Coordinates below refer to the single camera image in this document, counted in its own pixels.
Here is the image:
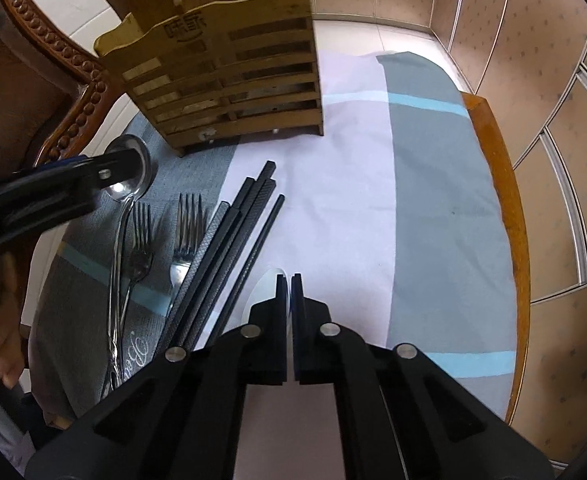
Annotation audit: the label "black chopstick separate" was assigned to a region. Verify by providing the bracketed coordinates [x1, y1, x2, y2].
[205, 194, 286, 347]

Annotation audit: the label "large steel spoon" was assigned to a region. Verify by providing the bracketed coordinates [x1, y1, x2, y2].
[101, 134, 152, 399]

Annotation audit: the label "steel fork shiny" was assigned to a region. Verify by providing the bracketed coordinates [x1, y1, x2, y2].
[170, 193, 206, 287]

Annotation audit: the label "steel fork dark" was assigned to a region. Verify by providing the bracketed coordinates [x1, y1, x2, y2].
[115, 203, 153, 386]

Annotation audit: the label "kitchen cabinets beige doors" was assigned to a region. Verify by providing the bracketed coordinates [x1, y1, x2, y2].
[312, 0, 587, 466]

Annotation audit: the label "person hand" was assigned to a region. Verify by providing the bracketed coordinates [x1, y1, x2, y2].
[0, 252, 28, 389]

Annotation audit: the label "black chopstick left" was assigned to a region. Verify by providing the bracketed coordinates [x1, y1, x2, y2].
[153, 200, 230, 358]

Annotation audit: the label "carved wooden chair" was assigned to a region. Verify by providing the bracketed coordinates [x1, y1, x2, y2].
[0, 0, 123, 179]

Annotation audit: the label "black chopstick middle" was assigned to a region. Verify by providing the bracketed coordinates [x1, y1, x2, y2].
[156, 178, 276, 356]

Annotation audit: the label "black chopstick long top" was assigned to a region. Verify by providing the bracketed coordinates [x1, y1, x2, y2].
[179, 160, 276, 350]

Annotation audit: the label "grey white striped tablecloth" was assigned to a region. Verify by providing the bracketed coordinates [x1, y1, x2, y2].
[26, 50, 519, 480]

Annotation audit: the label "wooden utensil holder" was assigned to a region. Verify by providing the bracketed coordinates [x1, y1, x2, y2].
[94, 0, 324, 150]

